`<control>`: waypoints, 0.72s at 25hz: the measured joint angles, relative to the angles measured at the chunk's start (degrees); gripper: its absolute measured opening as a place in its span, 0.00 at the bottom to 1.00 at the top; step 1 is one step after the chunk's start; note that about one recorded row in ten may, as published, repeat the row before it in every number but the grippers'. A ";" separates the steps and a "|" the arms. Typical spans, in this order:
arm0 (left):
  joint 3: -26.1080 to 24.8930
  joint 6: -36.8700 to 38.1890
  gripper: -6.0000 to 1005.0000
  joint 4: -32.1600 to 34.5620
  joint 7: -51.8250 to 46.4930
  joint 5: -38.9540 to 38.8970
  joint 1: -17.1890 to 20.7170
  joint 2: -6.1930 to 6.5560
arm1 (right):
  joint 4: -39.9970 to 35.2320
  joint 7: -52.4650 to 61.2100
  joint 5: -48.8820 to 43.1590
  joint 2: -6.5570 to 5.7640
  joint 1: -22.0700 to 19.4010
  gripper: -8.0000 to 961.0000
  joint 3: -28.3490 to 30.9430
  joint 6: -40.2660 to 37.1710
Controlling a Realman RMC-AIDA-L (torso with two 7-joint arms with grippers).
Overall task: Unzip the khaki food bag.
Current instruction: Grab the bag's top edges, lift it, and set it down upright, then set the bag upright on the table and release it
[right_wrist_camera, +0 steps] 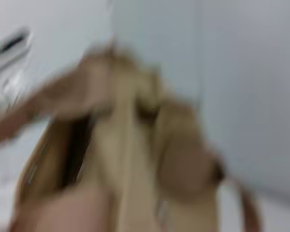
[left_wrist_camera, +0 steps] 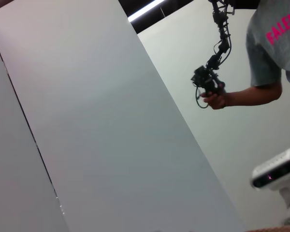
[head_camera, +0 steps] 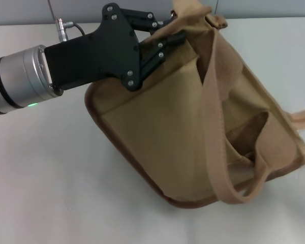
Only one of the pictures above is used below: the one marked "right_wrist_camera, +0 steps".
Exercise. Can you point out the khaki canvas food bag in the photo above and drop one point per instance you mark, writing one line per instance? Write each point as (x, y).
(125, 149)

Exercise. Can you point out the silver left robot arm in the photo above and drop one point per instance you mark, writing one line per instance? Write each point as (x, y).
(4, 89)

